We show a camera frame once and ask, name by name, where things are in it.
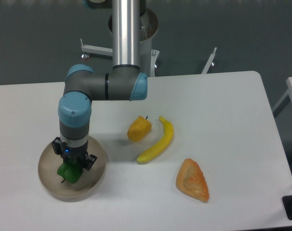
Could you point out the green bell pepper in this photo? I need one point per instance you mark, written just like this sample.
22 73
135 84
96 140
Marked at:
70 172

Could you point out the beige round plate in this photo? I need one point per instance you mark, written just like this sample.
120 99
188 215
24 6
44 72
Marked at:
49 163

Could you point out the yellow banana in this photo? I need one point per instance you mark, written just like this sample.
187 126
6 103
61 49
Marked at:
160 146

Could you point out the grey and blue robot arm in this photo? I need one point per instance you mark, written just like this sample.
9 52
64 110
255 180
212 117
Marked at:
125 82

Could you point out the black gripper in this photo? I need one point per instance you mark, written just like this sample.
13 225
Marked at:
80 153

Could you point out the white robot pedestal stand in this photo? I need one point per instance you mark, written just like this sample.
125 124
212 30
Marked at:
148 55

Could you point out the yellow bell pepper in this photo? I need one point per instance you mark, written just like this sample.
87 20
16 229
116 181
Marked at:
139 129

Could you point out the orange triangular pastry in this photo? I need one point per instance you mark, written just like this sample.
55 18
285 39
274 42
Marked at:
191 181

